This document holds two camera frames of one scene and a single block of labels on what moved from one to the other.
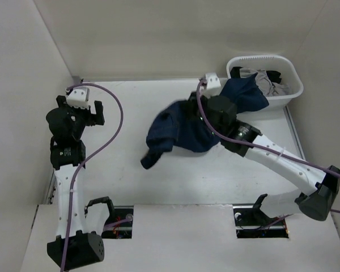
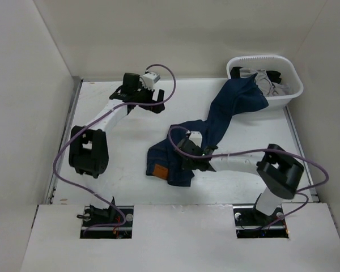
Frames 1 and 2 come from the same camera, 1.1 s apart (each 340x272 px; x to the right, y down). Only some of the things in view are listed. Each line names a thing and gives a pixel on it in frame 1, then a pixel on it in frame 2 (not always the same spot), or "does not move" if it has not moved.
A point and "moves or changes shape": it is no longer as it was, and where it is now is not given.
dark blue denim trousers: (178, 124) moves or changes shape
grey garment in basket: (267, 87) does not move
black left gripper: (99, 119) → (151, 93)
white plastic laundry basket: (272, 62) does not move
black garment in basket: (274, 76) does not move
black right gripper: (192, 103) → (186, 166)
